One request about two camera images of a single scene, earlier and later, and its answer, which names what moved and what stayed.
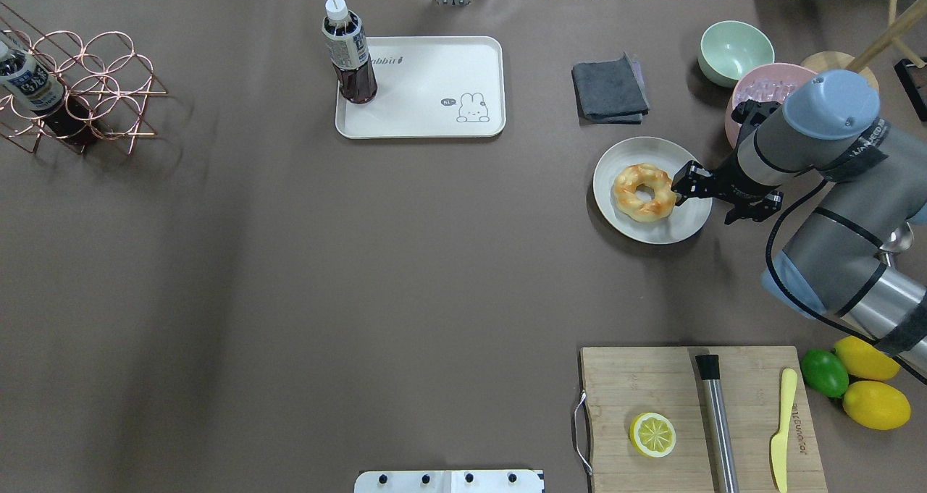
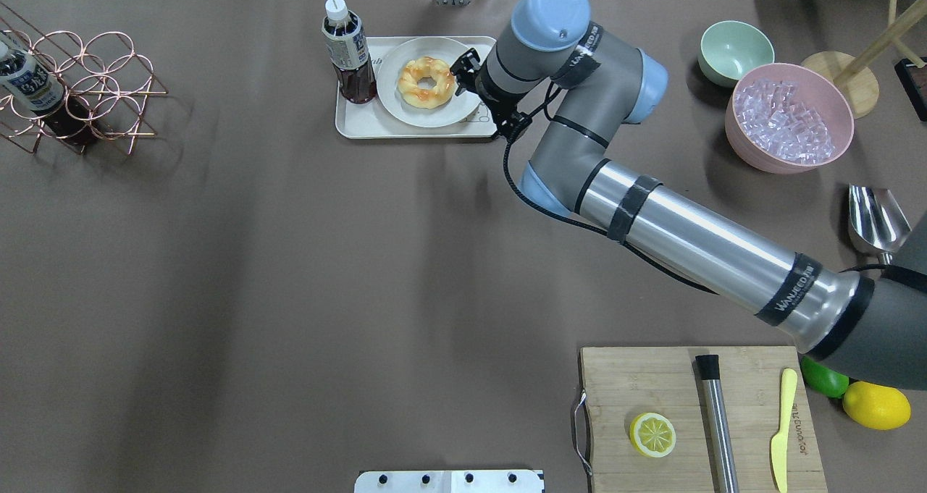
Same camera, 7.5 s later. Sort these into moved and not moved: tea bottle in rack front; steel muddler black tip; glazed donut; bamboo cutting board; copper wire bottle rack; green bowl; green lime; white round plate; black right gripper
Moved: white round plate; black right gripper; glazed donut
Not moved: steel muddler black tip; tea bottle in rack front; green lime; copper wire bottle rack; green bowl; bamboo cutting board
